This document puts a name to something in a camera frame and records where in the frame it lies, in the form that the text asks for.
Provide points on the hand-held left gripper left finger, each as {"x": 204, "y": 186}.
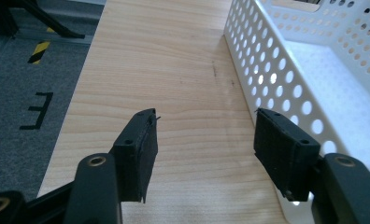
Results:
{"x": 136, "y": 155}

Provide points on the black floor tape mark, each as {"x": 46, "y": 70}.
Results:
{"x": 38, "y": 110}

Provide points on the yellow black striped floor tape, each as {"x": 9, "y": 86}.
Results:
{"x": 39, "y": 52}

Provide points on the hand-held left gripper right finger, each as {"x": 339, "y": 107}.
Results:
{"x": 282, "y": 152}

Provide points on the black metal stand leg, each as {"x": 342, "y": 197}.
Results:
{"x": 33, "y": 18}

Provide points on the white perforated plastic basket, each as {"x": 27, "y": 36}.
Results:
{"x": 323, "y": 77}

